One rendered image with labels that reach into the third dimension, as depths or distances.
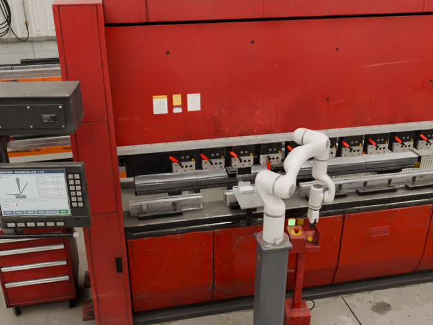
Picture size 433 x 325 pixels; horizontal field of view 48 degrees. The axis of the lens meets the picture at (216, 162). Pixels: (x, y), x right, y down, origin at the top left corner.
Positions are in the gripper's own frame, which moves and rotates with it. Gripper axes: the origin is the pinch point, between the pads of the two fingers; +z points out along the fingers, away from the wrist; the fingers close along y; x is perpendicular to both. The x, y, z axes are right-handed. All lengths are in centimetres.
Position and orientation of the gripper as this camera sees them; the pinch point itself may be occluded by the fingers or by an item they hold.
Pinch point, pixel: (312, 225)
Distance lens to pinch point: 338.8
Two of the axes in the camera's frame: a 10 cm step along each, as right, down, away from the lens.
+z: -0.1, 8.6, 5.1
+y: 0.8, 5.1, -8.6
